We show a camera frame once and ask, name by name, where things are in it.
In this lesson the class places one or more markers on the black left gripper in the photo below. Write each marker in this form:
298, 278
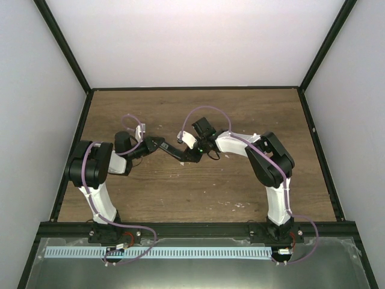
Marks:
148, 144

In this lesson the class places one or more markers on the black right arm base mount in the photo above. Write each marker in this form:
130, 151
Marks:
267, 232

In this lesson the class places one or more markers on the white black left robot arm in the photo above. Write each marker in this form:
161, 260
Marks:
91, 163

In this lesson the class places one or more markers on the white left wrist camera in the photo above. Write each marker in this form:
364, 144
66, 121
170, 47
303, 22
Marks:
140, 131

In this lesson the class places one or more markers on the black remote control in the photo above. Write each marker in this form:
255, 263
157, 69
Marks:
172, 151

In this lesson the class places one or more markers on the black enclosure frame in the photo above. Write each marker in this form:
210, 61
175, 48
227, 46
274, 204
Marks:
341, 227

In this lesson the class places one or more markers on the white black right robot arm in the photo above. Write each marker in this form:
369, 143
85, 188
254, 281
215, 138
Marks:
270, 161

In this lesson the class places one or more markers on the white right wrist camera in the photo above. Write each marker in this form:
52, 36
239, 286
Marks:
187, 138

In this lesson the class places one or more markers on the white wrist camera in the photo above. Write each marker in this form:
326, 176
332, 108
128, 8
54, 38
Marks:
140, 131
187, 138

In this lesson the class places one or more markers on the light blue slotted cable duct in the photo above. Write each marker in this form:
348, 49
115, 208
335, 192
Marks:
263, 253

